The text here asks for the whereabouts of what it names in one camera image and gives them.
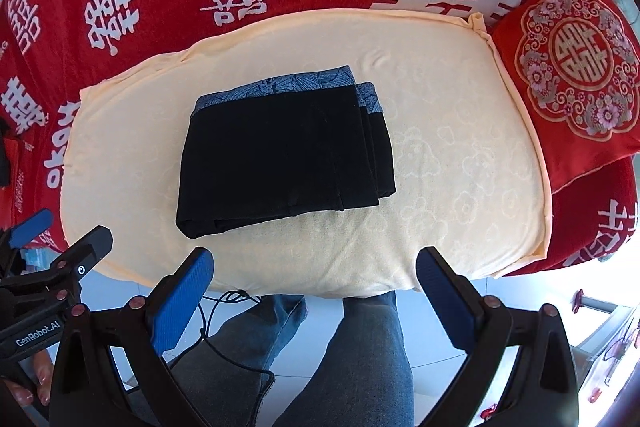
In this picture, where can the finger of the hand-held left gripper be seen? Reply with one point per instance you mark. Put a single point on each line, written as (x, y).
(35, 224)
(82, 252)

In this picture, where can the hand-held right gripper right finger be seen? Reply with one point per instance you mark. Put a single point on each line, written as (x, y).
(445, 302)

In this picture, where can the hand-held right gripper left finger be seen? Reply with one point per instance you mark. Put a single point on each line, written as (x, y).
(180, 302)

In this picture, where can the black pants with blue waistband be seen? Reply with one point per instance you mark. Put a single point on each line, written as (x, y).
(280, 157)

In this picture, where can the person's left hand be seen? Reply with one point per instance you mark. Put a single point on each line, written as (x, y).
(42, 372)

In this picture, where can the red bag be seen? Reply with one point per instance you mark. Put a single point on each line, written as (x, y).
(22, 187)

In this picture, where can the person's left leg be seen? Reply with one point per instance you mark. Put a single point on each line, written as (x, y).
(250, 337)

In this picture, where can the person's leg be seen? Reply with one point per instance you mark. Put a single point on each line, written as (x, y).
(250, 337)
(360, 357)

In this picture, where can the person's right leg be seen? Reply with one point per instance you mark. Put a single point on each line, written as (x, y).
(360, 357)

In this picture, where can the cream cushion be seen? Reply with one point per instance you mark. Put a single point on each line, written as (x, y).
(450, 187)

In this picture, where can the white cabinet with red decals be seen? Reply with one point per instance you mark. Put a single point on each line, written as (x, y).
(607, 347)

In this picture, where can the red embroidered pillow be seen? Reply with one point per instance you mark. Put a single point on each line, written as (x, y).
(575, 72)

